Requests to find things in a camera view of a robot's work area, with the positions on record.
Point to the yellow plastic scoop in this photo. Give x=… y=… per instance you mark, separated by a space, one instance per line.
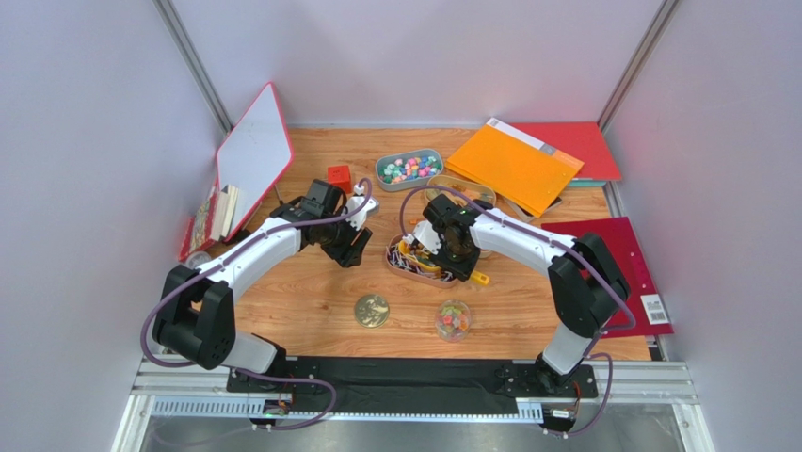
x=419 y=258

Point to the red cube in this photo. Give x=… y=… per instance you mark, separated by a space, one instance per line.
x=340 y=176

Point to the grey tray of round candies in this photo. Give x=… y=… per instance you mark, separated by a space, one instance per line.
x=402 y=171

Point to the white board with red frame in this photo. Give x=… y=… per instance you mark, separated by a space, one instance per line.
x=254 y=155

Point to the beige tray of popsicle candies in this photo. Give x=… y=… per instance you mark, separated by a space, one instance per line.
x=472 y=190

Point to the orange folder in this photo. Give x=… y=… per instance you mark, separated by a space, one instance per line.
x=521 y=168

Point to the aluminium rail frame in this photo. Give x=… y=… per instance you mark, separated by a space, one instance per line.
x=641 y=406

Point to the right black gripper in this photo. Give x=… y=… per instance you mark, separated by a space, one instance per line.
x=460 y=265

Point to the clear plastic cup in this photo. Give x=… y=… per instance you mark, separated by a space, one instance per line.
x=197 y=258

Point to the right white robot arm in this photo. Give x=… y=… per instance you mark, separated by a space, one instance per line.
x=588 y=287

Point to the stack of books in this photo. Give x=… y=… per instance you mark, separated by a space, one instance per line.
x=212 y=222

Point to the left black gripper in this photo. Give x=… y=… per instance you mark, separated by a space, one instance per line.
x=352 y=256

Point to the dark red folder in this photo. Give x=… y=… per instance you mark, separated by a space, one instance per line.
x=645 y=303

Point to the red folder at back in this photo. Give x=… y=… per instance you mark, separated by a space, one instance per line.
x=582 y=140

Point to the teal book under folder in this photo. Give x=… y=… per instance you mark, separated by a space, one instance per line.
x=587 y=183

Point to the gold round lid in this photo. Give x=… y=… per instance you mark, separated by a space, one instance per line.
x=371 y=311

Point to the clear glass jar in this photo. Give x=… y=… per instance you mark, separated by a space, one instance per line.
x=453 y=320

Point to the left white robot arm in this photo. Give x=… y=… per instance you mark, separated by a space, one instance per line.
x=195 y=317

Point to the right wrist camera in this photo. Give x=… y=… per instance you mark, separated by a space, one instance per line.
x=424 y=237

